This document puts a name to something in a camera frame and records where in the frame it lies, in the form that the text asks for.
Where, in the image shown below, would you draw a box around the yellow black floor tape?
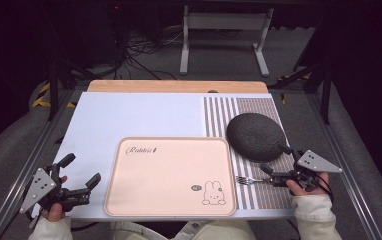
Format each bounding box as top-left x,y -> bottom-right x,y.
276,74 -> 310,105
31,82 -> 77,109

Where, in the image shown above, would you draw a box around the silver metal fork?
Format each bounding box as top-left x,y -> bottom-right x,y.
235,176 -> 274,186

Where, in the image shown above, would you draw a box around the black stand legs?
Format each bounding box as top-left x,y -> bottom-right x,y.
43,58 -> 100,122
268,56 -> 334,126

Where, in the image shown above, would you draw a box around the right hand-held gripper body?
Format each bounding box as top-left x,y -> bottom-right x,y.
271,149 -> 343,193

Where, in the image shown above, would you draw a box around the striped grey white mat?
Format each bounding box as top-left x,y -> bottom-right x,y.
202,96 -> 297,211

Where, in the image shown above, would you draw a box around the pale blue table mat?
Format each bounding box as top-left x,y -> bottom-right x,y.
32,91 -> 298,222

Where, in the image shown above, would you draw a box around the grey metal stand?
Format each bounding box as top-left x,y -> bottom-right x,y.
178,4 -> 275,78

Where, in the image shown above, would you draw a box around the dark grey round plate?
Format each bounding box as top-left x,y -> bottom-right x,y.
226,112 -> 287,164

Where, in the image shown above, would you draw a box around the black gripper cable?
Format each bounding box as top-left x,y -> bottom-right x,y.
313,173 -> 335,203

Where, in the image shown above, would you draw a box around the person's light clothing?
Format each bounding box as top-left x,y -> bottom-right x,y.
109,219 -> 257,240

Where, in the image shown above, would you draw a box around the tangle of black floor cables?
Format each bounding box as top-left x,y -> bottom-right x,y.
110,28 -> 184,81

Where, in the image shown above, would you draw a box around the black equipment case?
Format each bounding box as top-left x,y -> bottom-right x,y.
85,2 -> 128,66

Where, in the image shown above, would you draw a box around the pink tray with rabbit print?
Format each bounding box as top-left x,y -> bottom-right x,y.
103,136 -> 238,218

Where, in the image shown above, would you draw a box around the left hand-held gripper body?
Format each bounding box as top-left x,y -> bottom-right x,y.
19,164 -> 91,214

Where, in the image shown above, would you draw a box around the aluminium frame rail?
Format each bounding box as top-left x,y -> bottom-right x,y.
0,89 -> 82,240
304,92 -> 382,240

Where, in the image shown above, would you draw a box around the person's left hand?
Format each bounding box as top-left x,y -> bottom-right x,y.
40,199 -> 67,223

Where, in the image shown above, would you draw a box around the person's right hand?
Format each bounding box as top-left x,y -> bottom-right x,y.
285,172 -> 331,198

